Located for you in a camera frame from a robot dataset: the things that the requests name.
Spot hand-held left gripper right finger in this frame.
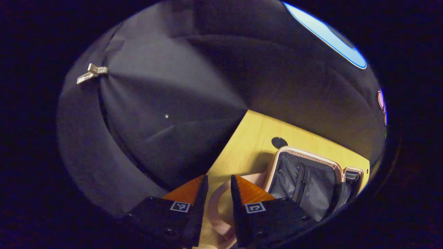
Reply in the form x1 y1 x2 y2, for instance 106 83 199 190
231 175 317 248

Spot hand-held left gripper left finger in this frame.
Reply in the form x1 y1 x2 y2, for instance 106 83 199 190
121 175 209 249

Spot pink hard-shell suitcase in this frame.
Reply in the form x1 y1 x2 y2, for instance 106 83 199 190
208 146 364 249

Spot black backdrop cloth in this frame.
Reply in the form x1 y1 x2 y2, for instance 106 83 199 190
57 0 387 218

